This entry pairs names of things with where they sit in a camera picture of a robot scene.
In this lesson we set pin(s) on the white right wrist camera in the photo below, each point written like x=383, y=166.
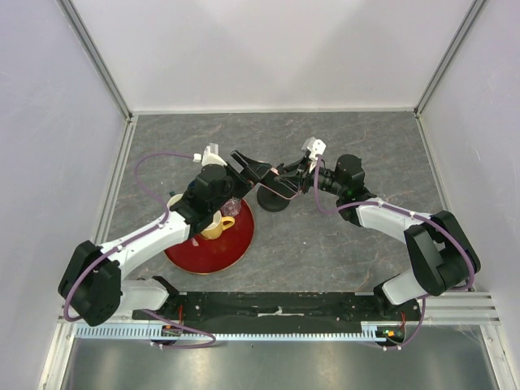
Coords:
x=313, y=147

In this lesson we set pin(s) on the black phone stand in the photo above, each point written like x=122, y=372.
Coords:
x=270, y=201

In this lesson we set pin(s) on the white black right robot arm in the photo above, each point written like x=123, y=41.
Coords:
x=441, y=257

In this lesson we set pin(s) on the phone with pink case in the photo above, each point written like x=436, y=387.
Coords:
x=279, y=187

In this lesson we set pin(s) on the cream and green mug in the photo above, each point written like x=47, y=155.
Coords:
x=174, y=200

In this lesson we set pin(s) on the clear drinking glass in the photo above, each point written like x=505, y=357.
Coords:
x=231, y=208

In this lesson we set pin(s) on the yellow mug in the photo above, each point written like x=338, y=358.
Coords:
x=218, y=226

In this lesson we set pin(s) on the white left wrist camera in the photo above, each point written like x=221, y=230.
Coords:
x=210, y=156

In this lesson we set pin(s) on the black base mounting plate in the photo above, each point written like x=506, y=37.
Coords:
x=193, y=306

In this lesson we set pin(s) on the light blue cable duct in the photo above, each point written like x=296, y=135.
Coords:
x=156, y=331

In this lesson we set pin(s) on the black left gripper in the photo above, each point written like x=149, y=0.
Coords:
x=253, y=175

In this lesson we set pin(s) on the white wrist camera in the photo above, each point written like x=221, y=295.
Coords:
x=210, y=156
x=313, y=147

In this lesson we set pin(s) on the red round tray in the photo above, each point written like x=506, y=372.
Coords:
x=202, y=256

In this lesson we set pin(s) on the aluminium frame post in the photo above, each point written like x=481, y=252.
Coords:
x=463, y=30
x=82, y=33

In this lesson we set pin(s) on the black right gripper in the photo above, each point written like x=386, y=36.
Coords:
x=302, y=179

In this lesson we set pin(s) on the aluminium frame post right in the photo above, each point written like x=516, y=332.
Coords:
x=463, y=30

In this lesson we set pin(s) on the aluminium frame rail front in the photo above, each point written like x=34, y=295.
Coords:
x=452, y=307

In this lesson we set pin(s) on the aluminium frame post left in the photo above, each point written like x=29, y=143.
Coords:
x=82, y=33

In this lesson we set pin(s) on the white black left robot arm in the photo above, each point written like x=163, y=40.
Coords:
x=92, y=284

